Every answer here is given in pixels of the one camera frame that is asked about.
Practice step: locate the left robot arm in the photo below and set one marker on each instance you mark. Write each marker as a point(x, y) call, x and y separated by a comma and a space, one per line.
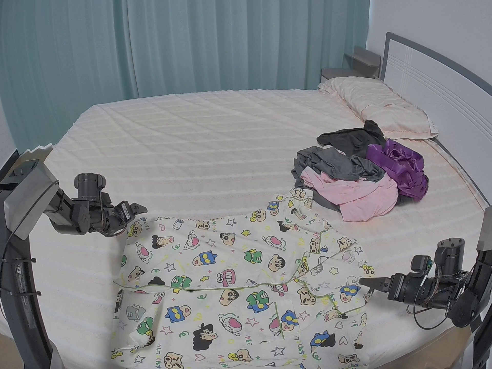
point(30, 202)

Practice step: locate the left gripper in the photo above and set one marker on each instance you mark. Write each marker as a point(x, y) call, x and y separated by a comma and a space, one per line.
point(117, 217)

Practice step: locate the bed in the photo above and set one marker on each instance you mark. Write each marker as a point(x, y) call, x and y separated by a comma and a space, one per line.
point(192, 148)

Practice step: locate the pink garment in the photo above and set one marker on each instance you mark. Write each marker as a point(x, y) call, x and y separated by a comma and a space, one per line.
point(357, 198)

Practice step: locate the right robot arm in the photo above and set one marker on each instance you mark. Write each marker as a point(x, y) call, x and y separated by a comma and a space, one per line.
point(467, 306)

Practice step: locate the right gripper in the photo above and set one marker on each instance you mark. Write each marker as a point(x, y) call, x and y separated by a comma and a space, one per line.
point(405, 288)

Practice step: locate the grey bedside table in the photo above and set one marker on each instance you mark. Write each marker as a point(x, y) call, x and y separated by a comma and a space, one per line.
point(361, 58)

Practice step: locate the dark grey garment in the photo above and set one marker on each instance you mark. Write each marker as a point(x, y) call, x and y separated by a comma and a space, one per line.
point(334, 163)

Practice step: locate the blue-green curtain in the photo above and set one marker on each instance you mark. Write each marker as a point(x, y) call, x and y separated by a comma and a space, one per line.
point(192, 33)

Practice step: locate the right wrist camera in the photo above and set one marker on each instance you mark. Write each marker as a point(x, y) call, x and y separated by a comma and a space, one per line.
point(419, 263)

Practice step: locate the cream pillow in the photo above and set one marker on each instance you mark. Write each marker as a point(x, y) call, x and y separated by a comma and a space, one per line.
point(376, 102)

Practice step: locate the white printed pyjama top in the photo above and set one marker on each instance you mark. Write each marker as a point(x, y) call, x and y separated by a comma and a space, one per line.
point(230, 283)

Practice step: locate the purple garment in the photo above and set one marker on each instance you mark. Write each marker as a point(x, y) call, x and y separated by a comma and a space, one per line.
point(396, 163)

